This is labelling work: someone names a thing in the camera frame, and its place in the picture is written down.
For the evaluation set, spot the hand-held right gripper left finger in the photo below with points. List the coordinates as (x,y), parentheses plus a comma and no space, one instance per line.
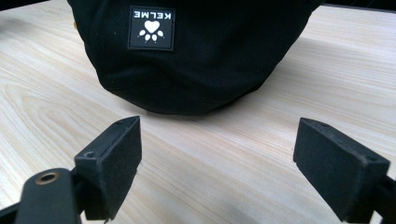
(115,168)

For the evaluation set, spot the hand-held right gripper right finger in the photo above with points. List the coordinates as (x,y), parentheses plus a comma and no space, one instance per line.
(330,168)

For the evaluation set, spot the black fabric bag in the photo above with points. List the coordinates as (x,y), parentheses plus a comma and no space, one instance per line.
(199,62)

